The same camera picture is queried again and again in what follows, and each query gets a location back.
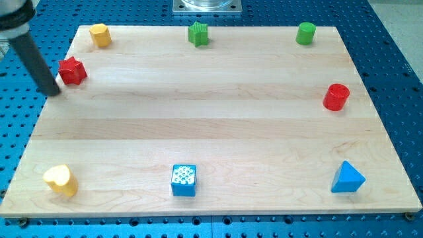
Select yellow heart block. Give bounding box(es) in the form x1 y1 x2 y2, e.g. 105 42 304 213
42 164 79 197

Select blue cube block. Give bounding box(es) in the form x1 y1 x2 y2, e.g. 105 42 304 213
171 164 196 197

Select left board screw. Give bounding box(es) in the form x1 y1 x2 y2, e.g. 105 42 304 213
17 218 29 228

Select green cylinder block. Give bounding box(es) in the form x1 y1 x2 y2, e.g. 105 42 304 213
295 22 317 45

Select yellow hexagon block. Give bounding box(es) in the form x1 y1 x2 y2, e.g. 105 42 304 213
89 23 112 48

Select black pusher stick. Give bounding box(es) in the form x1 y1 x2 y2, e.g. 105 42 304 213
9 32 60 96

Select green star block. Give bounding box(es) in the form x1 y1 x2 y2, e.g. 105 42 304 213
188 22 209 47

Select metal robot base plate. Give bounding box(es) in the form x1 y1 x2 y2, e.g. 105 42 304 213
173 0 243 13

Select board screw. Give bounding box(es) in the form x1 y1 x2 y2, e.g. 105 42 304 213
17 218 29 228
404 212 415 221

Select right board screw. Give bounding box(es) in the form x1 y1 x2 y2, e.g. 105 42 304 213
404 212 415 221

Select red cylinder block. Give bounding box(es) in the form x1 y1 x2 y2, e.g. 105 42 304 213
323 83 350 111

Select blue triangle block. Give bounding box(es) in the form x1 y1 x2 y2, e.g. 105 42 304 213
331 161 366 193

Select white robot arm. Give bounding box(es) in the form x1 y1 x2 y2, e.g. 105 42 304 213
1 0 36 40

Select red star block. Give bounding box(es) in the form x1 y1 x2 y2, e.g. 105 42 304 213
58 56 88 85

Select light wooden board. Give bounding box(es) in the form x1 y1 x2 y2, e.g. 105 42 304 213
1 25 422 218

